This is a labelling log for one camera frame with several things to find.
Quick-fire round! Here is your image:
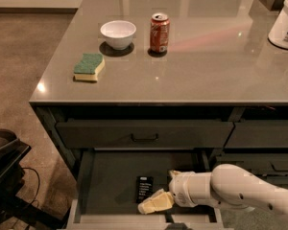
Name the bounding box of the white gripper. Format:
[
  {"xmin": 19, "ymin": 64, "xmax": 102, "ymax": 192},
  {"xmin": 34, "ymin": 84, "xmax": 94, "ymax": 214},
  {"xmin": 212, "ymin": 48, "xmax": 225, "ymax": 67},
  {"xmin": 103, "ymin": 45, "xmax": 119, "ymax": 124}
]
[{"xmin": 138, "ymin": 170, "xmax": 196, "ymax": 215}]

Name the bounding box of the black rxbar chocolate bar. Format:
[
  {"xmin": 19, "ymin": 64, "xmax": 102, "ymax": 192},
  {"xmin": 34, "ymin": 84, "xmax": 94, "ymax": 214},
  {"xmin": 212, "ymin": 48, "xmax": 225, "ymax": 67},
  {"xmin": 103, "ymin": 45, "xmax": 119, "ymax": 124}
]
[{"xmin": 136, "ymin": 176, "xmax": 154, "ymax": 203}]

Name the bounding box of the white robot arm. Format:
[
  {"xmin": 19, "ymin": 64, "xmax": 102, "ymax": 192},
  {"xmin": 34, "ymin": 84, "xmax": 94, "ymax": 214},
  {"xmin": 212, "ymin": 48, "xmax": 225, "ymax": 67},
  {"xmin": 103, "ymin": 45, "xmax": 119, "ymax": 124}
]
[{"xmin": 138, "ymin": 164, "xmax": 288, "ymax": 221}]

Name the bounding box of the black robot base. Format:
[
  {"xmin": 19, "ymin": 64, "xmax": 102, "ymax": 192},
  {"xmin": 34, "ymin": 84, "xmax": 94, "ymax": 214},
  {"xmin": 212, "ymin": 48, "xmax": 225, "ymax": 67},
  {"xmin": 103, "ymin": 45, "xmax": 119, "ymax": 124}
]
[{"xmin": 0, "ymin": 129, "xmax": 68, "ymax": 230}]

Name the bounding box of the open grey middle drawer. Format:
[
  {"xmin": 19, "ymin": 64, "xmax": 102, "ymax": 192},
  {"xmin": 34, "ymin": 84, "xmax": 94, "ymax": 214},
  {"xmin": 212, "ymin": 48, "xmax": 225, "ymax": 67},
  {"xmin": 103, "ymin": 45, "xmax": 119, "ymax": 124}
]
[{"xmin": 66, "ymin": 150, "xmax": 224, "ymax": 230}]

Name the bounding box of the grey right middle drawer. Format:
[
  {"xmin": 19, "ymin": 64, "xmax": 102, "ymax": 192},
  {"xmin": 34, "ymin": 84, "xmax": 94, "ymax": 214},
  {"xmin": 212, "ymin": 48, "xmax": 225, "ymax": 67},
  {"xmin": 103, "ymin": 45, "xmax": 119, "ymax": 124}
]
[{"xmin": 215, "ymin": 153, "xmax": 288, "ymax": 175}]

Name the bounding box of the grey right top drawer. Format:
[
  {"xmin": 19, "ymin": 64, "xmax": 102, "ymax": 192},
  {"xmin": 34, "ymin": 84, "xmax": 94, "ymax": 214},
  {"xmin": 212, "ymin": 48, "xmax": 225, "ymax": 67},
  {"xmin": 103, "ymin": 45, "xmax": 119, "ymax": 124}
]
[{"xmin": 226, "ymin": 120, "xmax": 288, "ymax": 149}]

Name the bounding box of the green yellow sponge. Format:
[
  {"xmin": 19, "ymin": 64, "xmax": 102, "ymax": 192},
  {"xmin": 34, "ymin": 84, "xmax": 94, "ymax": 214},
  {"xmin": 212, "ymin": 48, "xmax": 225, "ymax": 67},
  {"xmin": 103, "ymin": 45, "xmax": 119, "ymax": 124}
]
[{"xmin": 74, "ymin": 54, "xmax": 105, "ymax": 81}]

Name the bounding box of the white ceramic bowl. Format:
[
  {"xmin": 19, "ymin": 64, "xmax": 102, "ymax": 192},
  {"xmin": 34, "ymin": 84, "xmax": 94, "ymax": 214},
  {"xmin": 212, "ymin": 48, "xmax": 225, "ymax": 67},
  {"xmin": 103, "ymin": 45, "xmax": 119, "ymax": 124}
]
[{"xmin": 100, "ymin": 20, "xmax": 136, "ymax": 50}]

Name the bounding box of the red soda can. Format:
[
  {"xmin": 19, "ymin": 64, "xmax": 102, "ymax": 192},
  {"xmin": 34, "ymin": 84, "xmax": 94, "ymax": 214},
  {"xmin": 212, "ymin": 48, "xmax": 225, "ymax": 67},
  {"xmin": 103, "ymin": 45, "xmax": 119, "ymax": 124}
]
[{"xmin": 150, "ymin": 12, "xmax": 170, "ymax": 54}]

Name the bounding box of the white plastic canister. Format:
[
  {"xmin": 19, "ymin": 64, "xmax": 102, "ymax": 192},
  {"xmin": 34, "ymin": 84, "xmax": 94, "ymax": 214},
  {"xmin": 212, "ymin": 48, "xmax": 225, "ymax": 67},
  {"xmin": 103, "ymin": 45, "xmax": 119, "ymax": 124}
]
[{"xmin": 268, "ymin": 0, "xmax": 288, "ymax": 49}]

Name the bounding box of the black top drawer handle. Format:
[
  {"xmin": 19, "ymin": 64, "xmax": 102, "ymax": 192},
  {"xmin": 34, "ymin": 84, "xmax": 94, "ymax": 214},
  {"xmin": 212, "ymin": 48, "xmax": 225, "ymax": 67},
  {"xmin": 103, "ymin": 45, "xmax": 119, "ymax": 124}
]
[{"xmin": 131, "ymin": 133, "xmax": 159, "ymax": 143}]

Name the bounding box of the black cable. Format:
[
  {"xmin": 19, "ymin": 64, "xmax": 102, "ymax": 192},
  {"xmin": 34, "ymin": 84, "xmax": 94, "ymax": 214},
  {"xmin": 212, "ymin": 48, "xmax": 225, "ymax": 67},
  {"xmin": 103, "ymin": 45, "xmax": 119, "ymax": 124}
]
[{"xmin": 20, "ymin": 167, "xmax": 42, "ymax": 209}]

